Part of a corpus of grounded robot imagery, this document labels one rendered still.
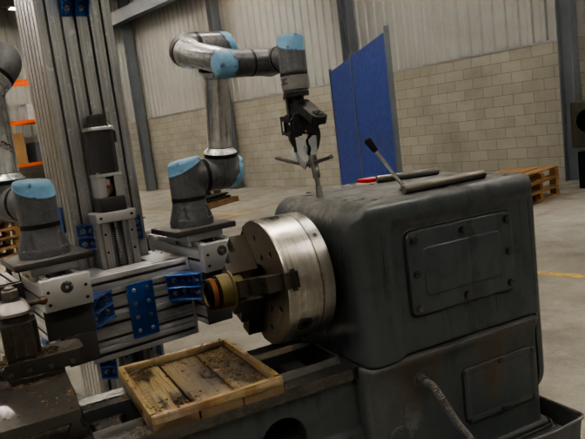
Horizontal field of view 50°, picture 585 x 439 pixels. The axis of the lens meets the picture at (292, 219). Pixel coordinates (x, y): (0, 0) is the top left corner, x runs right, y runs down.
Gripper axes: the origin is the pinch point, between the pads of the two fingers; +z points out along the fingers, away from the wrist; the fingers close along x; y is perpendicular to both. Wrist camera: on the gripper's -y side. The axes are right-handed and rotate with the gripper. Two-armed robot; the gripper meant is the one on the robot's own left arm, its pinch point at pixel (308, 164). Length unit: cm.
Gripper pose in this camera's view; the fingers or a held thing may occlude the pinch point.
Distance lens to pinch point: 172.4
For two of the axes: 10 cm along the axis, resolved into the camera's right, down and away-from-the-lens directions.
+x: -8.9, 1.7, -4.3
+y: -4.4, -0.8, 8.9
